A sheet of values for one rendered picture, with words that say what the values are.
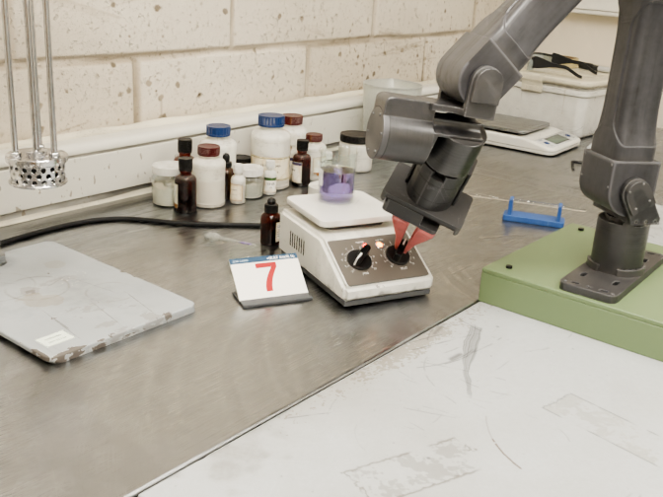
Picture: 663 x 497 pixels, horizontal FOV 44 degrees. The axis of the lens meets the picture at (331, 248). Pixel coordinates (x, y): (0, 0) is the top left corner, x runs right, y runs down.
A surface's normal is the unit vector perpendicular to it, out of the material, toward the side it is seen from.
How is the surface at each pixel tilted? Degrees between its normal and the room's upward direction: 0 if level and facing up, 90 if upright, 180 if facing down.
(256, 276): 40
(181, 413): 0
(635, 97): 90
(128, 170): 90
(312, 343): 0
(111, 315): 0
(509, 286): 90
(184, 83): 90
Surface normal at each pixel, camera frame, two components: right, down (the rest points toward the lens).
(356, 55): 0.78, 0.25
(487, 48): 0.25, 0.34
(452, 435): 0.06, -0.94
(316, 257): -0.89, 0.11
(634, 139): 0.21, 0.13
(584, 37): -0.63, 0.23
